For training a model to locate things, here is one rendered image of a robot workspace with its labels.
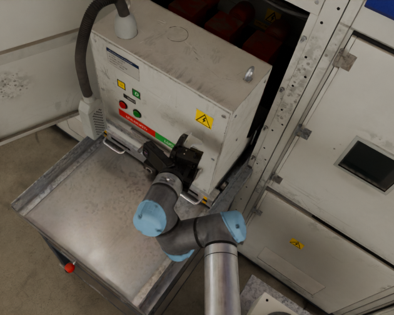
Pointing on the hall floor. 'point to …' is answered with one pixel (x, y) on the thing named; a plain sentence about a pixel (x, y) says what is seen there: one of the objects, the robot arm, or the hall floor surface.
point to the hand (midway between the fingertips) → (187, 135)
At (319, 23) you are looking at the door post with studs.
